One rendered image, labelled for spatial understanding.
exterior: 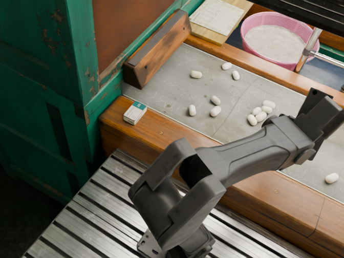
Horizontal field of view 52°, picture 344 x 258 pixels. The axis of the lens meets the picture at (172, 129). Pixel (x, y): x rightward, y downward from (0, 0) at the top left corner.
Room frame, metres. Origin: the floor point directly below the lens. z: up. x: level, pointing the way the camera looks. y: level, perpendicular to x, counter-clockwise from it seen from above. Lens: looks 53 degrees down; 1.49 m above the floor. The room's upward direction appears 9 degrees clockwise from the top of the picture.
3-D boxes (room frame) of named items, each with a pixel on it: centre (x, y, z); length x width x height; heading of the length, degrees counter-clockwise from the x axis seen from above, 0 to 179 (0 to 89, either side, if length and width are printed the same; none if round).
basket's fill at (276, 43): (1.00, -0.31, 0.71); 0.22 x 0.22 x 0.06
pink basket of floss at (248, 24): (1.00, -0.31, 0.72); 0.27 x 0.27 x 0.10
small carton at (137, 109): (0.58, 0.10, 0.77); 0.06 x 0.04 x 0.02; 158
